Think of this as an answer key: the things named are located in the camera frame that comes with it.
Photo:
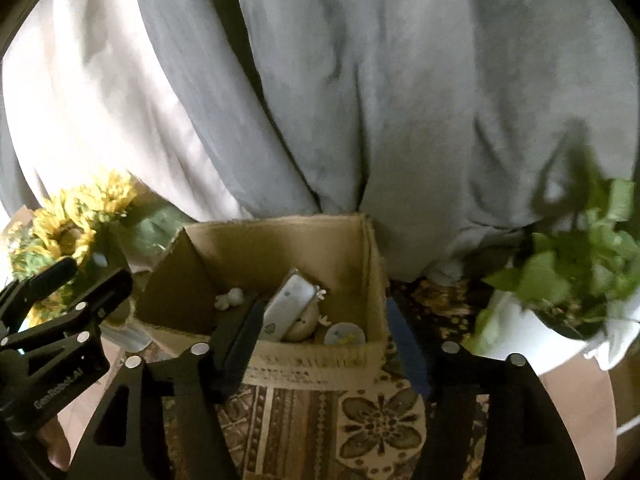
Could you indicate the grey curtain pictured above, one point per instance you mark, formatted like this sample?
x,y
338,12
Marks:
x,y
375,106

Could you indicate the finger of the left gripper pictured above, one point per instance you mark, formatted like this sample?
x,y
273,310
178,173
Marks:
x,y
19,296
92,307

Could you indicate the sunflower bouquet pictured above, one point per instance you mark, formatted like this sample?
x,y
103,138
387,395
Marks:
x,y
114,221

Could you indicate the small astronaut figurine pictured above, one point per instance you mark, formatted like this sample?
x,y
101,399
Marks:
x,y
233,298

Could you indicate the round blue tin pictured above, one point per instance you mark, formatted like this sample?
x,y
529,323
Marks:
x,y
344,334

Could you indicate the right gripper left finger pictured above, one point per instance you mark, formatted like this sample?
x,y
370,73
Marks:
x,y
126,439

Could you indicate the white round creature toy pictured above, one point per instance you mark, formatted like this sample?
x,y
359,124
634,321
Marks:
x,y
309,320

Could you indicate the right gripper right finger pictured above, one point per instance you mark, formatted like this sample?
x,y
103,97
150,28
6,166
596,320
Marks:
x,y
525,435

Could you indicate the patterned oriental rug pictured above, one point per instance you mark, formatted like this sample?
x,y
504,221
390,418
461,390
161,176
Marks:
x,y
375,432

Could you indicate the green ribbed vase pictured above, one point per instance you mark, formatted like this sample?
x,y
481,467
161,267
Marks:
x,y
119,325

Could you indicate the white plant pot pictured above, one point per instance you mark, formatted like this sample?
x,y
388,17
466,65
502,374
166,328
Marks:
x,y
505,327

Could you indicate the brown cardboard box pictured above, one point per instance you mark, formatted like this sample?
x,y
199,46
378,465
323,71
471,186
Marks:
x,y
318,284

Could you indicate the beige curtain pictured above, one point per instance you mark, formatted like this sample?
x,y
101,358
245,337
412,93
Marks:
x,y
84,93

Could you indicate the green potted plant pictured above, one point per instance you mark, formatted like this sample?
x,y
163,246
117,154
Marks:
x,y
572,266

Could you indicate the white remote control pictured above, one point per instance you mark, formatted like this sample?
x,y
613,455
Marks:
x,y
287,303

